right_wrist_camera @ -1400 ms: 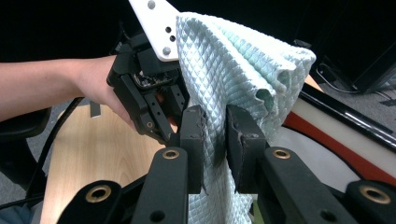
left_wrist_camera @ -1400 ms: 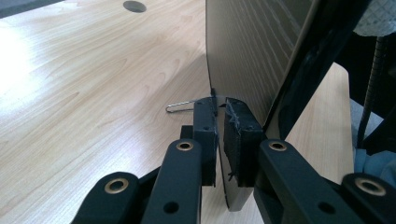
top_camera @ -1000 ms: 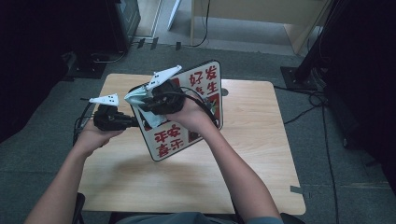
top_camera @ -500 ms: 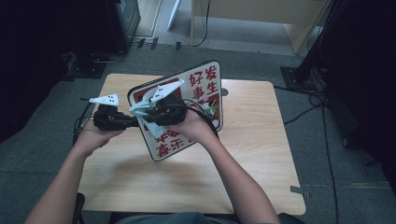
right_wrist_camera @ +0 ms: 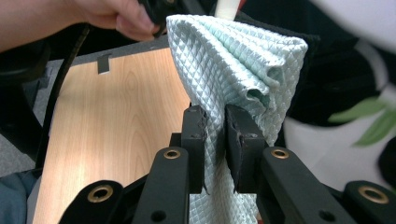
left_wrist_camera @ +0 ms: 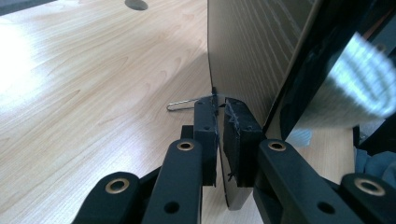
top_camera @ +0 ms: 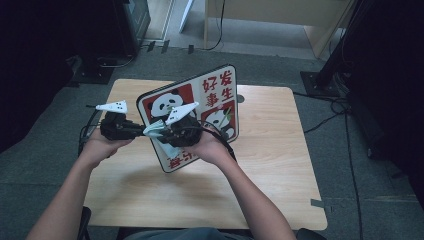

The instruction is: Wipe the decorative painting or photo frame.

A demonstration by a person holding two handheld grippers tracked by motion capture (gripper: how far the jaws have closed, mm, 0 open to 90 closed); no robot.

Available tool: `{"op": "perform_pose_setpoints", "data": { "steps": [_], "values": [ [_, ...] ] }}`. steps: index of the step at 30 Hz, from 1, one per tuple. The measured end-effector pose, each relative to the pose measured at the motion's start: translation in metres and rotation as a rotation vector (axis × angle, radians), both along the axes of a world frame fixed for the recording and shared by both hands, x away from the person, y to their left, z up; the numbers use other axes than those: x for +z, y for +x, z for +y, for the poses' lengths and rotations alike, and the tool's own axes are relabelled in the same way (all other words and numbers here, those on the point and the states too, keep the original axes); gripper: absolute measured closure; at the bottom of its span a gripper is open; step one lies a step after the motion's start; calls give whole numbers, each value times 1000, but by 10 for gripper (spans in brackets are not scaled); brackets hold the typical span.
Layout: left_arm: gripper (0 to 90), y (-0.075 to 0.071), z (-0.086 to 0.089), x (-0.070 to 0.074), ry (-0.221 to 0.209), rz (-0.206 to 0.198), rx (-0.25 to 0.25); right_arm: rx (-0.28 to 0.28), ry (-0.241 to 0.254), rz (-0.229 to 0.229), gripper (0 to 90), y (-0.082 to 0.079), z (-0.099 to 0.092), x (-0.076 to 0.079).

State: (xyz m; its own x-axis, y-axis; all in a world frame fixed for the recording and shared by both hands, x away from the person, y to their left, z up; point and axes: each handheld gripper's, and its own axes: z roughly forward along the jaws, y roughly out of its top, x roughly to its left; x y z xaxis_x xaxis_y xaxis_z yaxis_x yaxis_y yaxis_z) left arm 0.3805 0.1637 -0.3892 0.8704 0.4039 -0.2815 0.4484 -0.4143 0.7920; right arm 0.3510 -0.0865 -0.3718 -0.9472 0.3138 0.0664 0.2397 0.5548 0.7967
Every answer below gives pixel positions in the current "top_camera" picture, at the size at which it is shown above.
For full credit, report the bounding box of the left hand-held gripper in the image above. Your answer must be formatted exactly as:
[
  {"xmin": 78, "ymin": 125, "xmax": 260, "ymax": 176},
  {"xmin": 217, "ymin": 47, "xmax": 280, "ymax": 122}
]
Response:
[{"xmin": 95, "ymin": 99, "xmax": 146, "ymax": 142}]

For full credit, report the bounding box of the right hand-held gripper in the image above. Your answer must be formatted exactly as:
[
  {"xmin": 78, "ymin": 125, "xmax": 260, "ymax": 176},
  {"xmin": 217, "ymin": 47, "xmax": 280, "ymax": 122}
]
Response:
[{"xmin": 162, "ymin": 101, "xmax": 204, "ymax": 149}]

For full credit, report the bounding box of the light blue cloth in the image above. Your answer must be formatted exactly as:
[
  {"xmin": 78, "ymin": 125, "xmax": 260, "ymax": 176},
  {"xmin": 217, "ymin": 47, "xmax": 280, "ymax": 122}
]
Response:
[{"xmin": 142, "ymin": 119, "xmax": 183, "ymax": 160}]

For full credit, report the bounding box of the panda print board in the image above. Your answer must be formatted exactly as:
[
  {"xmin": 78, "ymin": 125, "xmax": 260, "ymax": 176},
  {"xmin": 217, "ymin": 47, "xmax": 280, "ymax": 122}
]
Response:
[{"xmin": 135, "ymin": 64, "xmax": 240, "ymax": 174}]

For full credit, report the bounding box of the person's left hand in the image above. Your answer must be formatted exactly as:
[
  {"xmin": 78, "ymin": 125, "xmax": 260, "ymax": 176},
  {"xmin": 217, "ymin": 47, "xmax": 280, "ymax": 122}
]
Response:
[{"xmin": 81, "ymin": 128, "xmax": 133, "ymax": 168}]

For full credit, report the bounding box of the person's right hand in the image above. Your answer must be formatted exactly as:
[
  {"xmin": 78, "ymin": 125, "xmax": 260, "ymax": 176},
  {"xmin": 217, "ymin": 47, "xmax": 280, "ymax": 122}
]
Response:
[{"xmin": 184, "ymin": 131, "xmax": 235, "ymax": 167}]

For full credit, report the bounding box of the black floor plate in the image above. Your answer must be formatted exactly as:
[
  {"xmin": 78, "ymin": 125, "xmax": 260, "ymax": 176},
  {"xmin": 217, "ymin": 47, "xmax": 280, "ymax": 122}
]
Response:
[{"xmin": 70, "ymin": 54, "xmax": 116, "ymax": 85}]

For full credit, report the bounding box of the black chair armrest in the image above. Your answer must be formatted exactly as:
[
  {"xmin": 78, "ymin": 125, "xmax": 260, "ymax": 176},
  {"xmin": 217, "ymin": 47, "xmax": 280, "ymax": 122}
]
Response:
[{"xmin": 77, "ymin": 206, "xmax": 92, "ymax": 240}]

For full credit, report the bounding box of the person's grey-blue clothing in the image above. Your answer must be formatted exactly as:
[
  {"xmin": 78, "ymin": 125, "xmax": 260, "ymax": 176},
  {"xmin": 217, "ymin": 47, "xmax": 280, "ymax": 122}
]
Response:
[{"xmin": 122, "ymin": 227, "xmax": 236, "ymax": 240}]

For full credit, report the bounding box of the black cabinet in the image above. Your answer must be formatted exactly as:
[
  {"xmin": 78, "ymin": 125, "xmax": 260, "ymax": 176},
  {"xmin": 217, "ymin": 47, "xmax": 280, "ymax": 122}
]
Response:
[{"xmin": 111, "ymin": 0, "xmax": 152, "ymax": 58}]

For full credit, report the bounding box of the dark curtain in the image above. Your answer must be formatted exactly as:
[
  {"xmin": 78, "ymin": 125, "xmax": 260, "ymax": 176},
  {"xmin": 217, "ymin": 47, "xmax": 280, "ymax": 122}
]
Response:
[
  {"xmin": 0, "ymin": 0, "xmax": 116, "ymax": 154},
  {"xmin": 343, "ymin": 0, "xmax": 424, "ymax": 211}
]

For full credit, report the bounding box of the white panel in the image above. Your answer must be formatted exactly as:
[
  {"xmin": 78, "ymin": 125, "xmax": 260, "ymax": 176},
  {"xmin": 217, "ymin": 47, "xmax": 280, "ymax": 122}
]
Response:
[{"xmin": 179, "ymin": 0, "xmax": 196, "ymax": 34}]

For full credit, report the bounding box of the black metal stand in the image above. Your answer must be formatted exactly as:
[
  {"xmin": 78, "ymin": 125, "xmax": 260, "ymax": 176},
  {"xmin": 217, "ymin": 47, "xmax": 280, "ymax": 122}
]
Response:
[{"xmin": 299, "ymin": 0, "xmax": 368, "ymax": 98}]

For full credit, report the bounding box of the light wooden furniture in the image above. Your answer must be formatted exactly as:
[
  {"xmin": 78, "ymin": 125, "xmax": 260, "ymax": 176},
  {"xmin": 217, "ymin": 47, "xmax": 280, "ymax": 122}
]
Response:
[{"xmin": 203, "ymin": 0, "xmax": 356, "ymax": 60}]

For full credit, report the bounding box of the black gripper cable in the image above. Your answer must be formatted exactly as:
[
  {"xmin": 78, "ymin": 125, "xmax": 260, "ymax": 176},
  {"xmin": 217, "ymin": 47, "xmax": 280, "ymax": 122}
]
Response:
[
  {"xmin": 77, "ymin": 105, "xmax": 102, "ymax": 156},
  {"xmin": 179, "ymin": 123, "xmax": 238, "ymax": 163}
]

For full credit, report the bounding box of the hanging black cable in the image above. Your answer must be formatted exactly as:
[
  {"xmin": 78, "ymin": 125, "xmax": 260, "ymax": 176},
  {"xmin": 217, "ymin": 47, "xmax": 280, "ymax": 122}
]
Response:
[{"xmin": 205, "ymin": 0, "xmax": 227, "ymax": 52}]

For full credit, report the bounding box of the black floor cable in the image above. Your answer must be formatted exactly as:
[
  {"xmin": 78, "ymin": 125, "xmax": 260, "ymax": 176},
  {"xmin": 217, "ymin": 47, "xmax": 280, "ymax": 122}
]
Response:
[{"xmin": 342, "ymin": 112, "xmax": 365, "ymax": 240}]

